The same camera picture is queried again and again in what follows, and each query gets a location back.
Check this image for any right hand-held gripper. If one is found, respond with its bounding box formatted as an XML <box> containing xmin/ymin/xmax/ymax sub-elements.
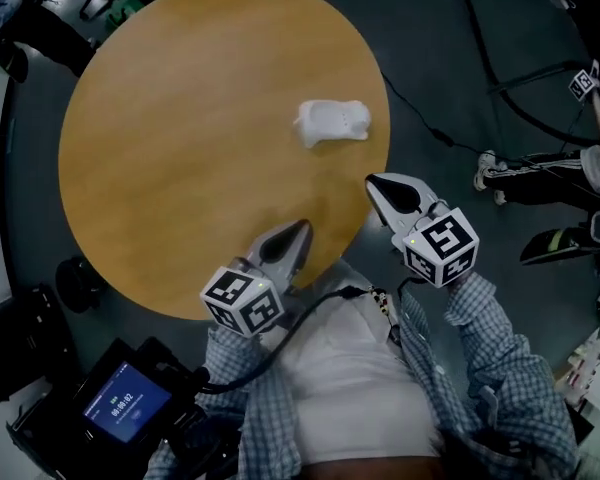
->
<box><xmin>364</xmin><ymin>172</ymin><xmax>481</xmax><ymax>289</ymax></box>

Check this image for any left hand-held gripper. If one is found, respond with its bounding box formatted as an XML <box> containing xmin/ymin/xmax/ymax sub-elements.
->
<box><xmin>199</xmin><ymin>219</ymin><xmax>314</xmax><ymax>339</ymax></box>

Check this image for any person's left forearm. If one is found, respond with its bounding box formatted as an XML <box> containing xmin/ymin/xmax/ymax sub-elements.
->
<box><xmin>204</xmin><ymin>322</ymin><xmax>287</xmax><ymax>412</ymax></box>

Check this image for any person's right forearm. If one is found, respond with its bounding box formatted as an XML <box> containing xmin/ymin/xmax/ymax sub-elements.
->
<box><xmin>444</xmin><ymin>271</ymin><xmax>554</xmax><ymax>387</ymax></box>

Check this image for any person's torso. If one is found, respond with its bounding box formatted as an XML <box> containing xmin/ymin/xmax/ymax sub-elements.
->
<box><xmin>144</xmin><ymin>262</ymin><xmax>581</xmax><ymax>480</ymax></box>

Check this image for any black bag with yellow stripe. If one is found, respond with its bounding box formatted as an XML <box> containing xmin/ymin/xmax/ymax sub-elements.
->
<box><xmin>518</xmin><ymin>226</ymin><xmax>597</xmax><ymax>268</ymax></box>

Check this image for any black round base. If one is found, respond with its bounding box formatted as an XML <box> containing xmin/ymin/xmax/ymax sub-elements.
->
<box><xmin>54</xmin><ymin>256</ymin><xmax>102</xmax><ymax>314</ymax></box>

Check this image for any tablet with blue screen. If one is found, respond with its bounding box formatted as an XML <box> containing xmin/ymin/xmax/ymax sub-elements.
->
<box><xmin>81</xmin><ymin>360</ymin><xmax>174</xmax><ymax>445</ymax></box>

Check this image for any white shelf with items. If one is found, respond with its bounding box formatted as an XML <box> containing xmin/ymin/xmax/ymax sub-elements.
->
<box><xmin>553</xmin><ymin>325</ymin><xmax>600</xmax><ymax>422</ymax></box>

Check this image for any black case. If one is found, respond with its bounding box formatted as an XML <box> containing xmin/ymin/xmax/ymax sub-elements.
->
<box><xmin>0</xmin><ymin>282</ymin><xmax>84</xmax><ymax>404</ymax></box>

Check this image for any green object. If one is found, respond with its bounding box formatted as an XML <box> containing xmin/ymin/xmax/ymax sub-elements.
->
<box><xmin>103</xmin><ymin>0</ymin><xmax>147</xmax><ymax>32</ymax></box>

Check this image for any black equipment rig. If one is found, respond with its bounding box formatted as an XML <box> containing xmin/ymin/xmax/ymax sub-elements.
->
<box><xmin>5</xmin><ymin>336</ymin><xmax>244</xmax><ymax>480</ymax></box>

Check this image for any thin black floor cable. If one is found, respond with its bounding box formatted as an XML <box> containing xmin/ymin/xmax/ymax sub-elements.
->
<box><xmin>379</xmin><ymin>70</ymin><xmax>486</xmax><ymax>155</ymax></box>

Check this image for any thick black gripper cable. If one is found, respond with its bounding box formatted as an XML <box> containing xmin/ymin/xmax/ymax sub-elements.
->
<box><xmin>197</xmin><ymin>286</ymin><xmax>377</xmax><ymax>395</ymax></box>

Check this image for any beaded lanyard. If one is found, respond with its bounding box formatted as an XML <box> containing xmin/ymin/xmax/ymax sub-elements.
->
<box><xmin>368</xmin><ymin>287</ymin><xmax>402</xmax><ymax>344</ymax></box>

